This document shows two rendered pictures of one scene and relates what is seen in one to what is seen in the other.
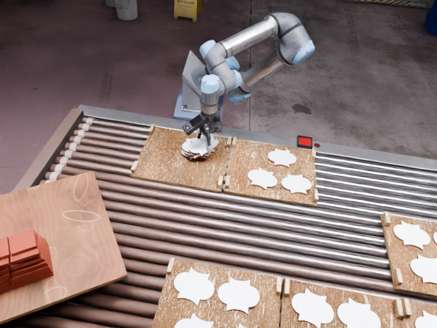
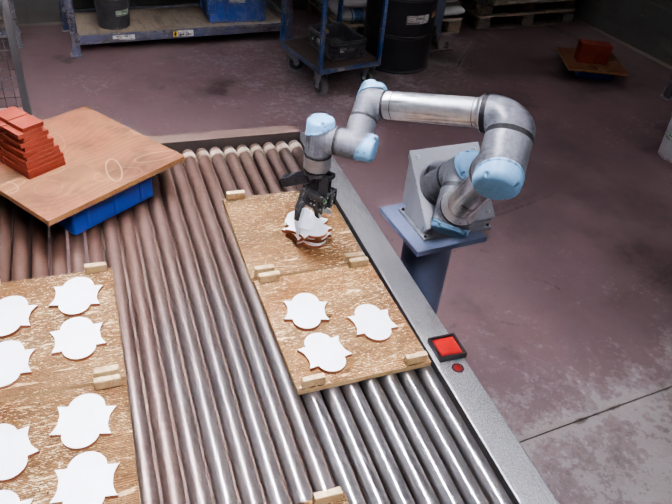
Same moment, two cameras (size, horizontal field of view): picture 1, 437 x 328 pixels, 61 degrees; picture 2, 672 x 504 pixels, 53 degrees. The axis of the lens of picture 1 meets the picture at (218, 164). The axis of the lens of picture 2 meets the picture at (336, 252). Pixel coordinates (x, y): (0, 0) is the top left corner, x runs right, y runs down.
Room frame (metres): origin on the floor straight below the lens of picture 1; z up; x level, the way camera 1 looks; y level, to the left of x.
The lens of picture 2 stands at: (0.61, -1.39, 2.15)
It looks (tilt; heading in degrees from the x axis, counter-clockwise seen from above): 37 degrees down; 62
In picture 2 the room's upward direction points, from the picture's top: 6 degrees clockwise
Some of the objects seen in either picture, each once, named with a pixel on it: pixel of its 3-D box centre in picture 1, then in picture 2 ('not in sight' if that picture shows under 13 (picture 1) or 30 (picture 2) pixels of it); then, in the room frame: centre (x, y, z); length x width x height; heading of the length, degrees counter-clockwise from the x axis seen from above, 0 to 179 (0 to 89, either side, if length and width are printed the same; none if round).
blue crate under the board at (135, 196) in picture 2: not in sight; (83, 183); (0.70, 0.54, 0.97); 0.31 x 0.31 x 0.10; 30
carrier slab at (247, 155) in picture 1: (271, 170); (337, 321); (1.23, -0.25, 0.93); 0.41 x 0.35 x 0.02; 86
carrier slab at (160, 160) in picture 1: (184, 157); (291, 230); (1.26, 0.17, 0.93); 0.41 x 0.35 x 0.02; 85
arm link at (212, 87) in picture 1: (211, 90); (320, 136); (1.28, 0.06, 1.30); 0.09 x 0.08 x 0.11; 138
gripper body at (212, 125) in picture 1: (209, 120); (317, 188); (1.28, 0.06, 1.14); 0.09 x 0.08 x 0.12; 122
